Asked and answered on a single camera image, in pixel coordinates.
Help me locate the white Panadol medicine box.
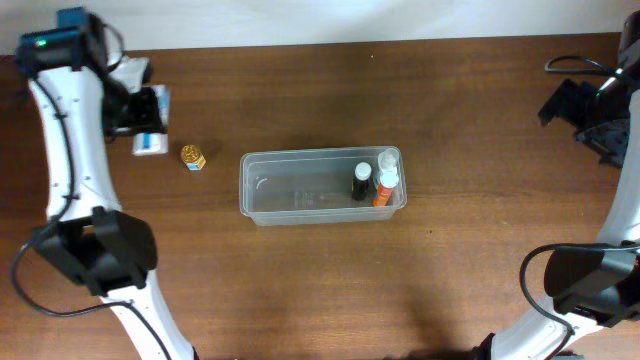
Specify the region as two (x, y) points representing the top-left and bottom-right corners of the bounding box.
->
(132, 85), (170, 156)

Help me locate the small gold-lidded balm jar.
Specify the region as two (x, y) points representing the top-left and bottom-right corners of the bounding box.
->
(180, 144), (206, 171)

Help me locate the white plastic bottle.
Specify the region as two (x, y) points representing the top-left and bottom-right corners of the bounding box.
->
(373, 148), (399, 188)

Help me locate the orange tube with white cap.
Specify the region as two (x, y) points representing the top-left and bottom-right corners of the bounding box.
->
(373, 171), (399, 207)

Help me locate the dark syrup bottle white cap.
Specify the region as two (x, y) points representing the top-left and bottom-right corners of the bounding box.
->
(352, 162), (372, 201)

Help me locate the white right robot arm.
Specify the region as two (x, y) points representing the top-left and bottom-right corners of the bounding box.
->
(470, 12), (639, 360)

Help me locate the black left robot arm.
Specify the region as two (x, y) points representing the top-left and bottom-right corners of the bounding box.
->
(16, 7), (197, 359)

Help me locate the clear plastic container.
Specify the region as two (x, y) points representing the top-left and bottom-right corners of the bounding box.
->
(239, 146), (408, 226)

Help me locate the black right camera cable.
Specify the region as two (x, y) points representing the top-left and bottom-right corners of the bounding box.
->
(518, 54), (640, 360)

